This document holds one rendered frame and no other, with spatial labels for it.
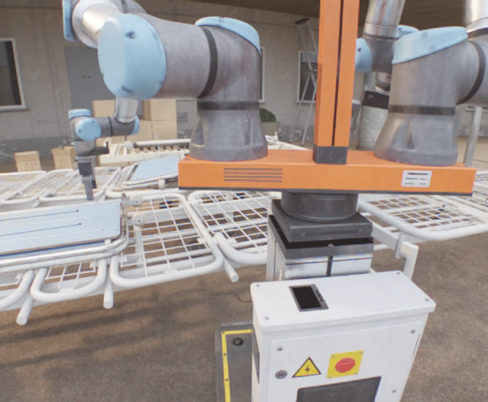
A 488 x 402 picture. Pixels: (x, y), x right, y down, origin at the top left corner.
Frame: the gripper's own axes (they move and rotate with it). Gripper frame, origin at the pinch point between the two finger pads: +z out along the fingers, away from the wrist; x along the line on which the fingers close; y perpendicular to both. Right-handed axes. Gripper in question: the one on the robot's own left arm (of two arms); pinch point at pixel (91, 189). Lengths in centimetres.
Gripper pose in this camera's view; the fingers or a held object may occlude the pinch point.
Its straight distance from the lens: 128.8
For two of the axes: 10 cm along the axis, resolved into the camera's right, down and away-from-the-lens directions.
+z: -0.3, 9.2, 3.9
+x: 3.6, 3.7, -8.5
